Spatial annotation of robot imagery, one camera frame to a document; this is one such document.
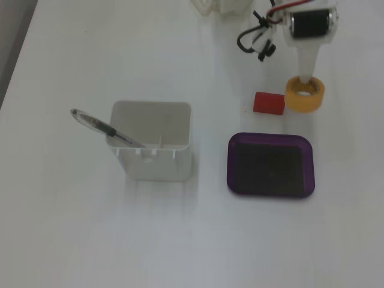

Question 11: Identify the white plastic box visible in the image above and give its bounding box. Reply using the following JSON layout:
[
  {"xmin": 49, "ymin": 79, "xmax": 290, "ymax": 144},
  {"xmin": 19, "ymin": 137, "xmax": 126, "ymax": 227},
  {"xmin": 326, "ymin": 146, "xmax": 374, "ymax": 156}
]
[{"xmin": 104, "ymin": 100, "xmax": 193, "ymax": 182}]

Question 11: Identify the clear black ballpoint pen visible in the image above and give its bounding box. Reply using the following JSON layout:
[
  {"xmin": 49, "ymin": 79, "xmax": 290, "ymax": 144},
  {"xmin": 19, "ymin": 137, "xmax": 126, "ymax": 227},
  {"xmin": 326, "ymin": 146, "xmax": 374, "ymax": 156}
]
[{"xmin": 70, "ymin": 107, "xmax": 147, "ymax": 149}]

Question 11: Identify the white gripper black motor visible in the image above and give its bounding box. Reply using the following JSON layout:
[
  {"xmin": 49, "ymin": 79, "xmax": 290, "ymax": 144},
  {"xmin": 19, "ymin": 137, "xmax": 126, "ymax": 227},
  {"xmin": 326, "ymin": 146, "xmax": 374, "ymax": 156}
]
[{"xmin": 281, "ymin": 5, "xmax": 340, "ymax": 86}]

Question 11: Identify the yellow tape roll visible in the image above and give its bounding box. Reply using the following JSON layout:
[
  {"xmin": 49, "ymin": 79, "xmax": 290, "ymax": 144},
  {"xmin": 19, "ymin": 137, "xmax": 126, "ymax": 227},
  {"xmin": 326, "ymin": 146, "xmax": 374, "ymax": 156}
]
[{"xmin": 284, "ymin": 76, "xmax": 326, "ymax": 115}]

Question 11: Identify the black robot cable with connector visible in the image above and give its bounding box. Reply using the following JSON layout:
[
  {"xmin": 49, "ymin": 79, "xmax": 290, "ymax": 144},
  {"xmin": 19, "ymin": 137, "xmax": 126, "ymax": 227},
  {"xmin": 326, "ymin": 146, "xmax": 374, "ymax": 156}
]
[{"xmin": 236, "ymin": 0, "xmax": 304, "ymax": 63}]

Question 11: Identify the red rectangular block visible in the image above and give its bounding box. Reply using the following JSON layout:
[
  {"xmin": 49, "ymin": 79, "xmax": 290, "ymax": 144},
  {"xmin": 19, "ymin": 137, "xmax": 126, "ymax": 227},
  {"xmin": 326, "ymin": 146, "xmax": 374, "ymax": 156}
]
[{"xmin": 253, "ymin": 91, "xmax": 286, "ymax": 116}]

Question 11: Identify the purple metal tray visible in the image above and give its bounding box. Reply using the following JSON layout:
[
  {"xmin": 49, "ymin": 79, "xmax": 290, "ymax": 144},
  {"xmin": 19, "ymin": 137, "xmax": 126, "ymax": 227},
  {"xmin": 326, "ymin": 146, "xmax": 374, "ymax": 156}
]
[{"xmin": 226, "ymin": 131, "xmax": 316, "ymax": 200}]

